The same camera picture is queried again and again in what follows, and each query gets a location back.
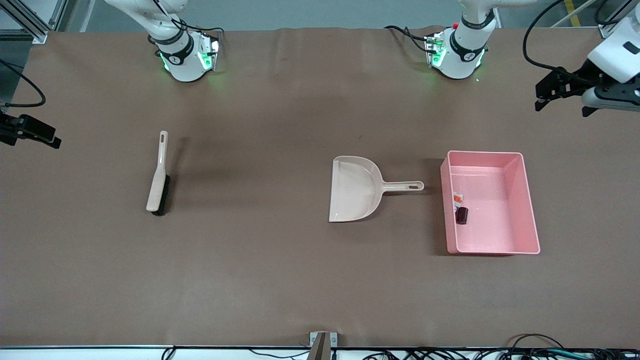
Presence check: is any pink plastic bin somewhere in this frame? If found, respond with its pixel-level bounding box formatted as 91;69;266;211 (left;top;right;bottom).
440;150;542;256

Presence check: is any black base cable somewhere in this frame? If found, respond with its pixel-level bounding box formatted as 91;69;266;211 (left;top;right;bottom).
384;25;432;54
147;0;223;56

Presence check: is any beige brush with black bristles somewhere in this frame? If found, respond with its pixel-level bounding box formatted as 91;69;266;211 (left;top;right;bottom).
146;130;171;217

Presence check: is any grey metal bracket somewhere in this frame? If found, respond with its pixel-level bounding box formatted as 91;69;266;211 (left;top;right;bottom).
307;331;339;360

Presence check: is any beige plastic dustpan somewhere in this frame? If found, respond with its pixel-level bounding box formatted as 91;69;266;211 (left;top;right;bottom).
328;156;425;223

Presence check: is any black cable bundle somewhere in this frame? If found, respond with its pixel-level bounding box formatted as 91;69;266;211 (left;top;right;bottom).
360;333;640;360

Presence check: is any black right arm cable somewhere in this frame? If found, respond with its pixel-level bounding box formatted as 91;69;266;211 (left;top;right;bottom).
0;58;47;109

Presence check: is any black right base cable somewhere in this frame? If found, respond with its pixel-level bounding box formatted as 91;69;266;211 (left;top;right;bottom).
147;0;223;56

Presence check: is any black left base cable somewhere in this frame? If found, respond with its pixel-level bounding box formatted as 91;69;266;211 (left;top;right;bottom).
384;25;432;54

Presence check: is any brown table mat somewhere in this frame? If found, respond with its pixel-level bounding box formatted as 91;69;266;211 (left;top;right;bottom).
0;26;640;349

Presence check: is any aluminium frame profile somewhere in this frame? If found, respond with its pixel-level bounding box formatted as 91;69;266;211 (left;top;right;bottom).
0;0;68;45
597;0;628;39

